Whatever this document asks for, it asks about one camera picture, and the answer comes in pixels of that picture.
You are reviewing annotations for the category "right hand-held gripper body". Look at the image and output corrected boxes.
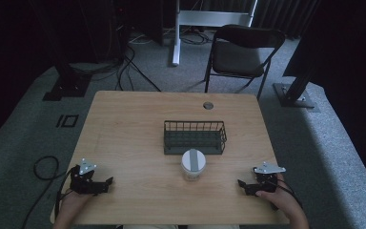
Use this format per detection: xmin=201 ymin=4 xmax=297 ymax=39
xmin=249 ymin=160 xmax=287 ymax=196

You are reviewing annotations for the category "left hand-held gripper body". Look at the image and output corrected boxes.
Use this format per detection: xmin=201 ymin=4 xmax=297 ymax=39
xmin=69 ymin=157 xmax=107 ymax=196

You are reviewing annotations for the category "person's left hand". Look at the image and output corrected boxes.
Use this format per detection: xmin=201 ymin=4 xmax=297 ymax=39
xmin=58 ymin=190 xmax=93 ymax=218

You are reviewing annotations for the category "person's right hand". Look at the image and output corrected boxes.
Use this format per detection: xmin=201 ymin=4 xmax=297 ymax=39
xmin=254 ymin=173 xmax=301 ymax=220

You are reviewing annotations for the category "white cup with grey lid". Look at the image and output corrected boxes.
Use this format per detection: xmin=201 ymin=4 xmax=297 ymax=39
xmin=180 ymin=148 xmax=208 ymax=182

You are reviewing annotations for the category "black metal stand with base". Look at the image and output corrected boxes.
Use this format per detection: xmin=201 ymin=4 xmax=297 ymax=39
xmin=272 ymin=37 xmax=321 ymax=113
xmin=28 ymin=0 xmax=93 ymax=102

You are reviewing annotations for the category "black folding chair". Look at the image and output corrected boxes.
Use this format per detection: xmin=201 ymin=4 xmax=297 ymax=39
xmin=203 ymin=24 xmax=287 ymax=101

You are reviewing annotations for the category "dark curtain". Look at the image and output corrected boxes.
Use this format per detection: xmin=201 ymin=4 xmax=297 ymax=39
xmin=254 ymin=0 xmax=323 ymax=41

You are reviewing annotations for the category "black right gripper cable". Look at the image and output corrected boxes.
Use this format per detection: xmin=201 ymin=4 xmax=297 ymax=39
xmin=268 ymin=179 xmax=304 ymax=212

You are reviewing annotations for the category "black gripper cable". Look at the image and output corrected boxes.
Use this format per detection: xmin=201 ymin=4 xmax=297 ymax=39
xmin=20 ymin=155 xmax=74 ymax=229
xmin=268 ymin=179 xmax=304 ymax=212

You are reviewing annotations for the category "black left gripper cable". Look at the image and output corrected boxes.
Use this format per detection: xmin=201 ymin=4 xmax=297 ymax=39
xmin=20 ymin=155 xmax=74 ymax=229

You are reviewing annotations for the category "dark wire basket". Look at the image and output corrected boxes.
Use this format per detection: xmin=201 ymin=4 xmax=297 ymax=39
xmin=163 ymin=119 xmax=228 ymax=156

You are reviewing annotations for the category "bundle of black floor cables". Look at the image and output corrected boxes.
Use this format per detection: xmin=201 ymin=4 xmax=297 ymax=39
xmin=70 ymin=18 xmax=163 ymax=94

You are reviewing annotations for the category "white desk frame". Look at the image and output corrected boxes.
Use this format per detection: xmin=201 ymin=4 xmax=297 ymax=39
xmin=171 ymin=0 xmax=259 ymax=67

